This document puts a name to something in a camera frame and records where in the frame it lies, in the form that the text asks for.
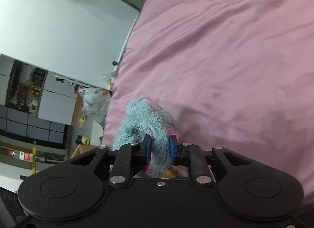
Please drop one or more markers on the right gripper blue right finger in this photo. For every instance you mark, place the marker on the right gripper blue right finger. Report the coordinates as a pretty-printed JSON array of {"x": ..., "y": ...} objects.
[{"x": 175, "y": 151}]

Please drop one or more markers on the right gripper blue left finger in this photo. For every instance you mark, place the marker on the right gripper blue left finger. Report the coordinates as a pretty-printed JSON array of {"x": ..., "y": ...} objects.
[{"x": 144, "y": 154}]

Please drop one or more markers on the fluffy blue plush toy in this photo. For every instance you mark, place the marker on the fluffy blue plush toy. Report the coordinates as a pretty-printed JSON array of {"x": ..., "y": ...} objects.
[{"x": 144, "y": 117}]

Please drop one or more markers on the burger plush toy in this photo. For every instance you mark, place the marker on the burger plush toy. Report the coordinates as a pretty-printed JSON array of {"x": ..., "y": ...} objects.
[{"x": 170, "y": 173}]

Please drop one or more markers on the white cloth on floor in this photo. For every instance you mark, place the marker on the white cloth on floor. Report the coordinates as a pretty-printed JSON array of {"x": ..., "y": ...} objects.
[{"x": 97, "y": 133}]

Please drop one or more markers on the yellow slipper near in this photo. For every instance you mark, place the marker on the yellow slipper near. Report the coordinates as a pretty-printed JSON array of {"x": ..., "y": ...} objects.
[{"x": 85, "y": 140}]

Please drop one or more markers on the yellow slipper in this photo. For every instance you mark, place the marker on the yellow slipper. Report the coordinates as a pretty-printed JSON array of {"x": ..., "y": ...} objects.
[
  {"x": 82, "y": 121},
  {"x": 85, "y": 140}
]

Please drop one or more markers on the open cardboard box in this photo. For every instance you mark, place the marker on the open cardboard box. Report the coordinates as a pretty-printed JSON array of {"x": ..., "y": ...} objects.
[{"x": 81, "y": 149}]

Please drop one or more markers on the large white plastic bag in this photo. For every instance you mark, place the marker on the large white plastic bag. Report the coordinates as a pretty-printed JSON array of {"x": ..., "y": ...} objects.
[{"x": 95, "y": 100}]

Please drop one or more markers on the black slipper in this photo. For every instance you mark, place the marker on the black slipper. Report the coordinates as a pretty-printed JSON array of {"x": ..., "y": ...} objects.
[{"x": 78, "y": 139}]

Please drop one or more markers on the yellow slipper far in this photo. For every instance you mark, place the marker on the yellow slipper far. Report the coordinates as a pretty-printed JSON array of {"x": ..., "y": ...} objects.
[{"x": 82, "y": 121}]

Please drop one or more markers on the small clear plastic bag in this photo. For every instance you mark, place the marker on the small clear plastic bag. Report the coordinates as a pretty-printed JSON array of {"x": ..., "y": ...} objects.
[{"x": 110, "y": 78}]

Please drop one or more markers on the white kitchen cabinet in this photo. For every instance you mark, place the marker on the white kitchen cabinet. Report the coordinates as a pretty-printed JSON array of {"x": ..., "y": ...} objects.
[{"x": 58, "y": 99}]

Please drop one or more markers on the pink bed sheet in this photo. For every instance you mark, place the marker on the pink bed sheet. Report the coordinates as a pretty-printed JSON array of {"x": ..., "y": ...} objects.
[{"x": 234, "y": 73}]

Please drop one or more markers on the plastic water bottle red label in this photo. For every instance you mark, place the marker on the plastic water bottle red label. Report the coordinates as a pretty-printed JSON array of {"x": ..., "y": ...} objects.
[{"x": 21, "y": 155}]

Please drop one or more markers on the white round table yellow leg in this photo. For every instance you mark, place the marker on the white round table yellow leg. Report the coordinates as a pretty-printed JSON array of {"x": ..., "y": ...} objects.
[{"x": 39, "y": 156}]

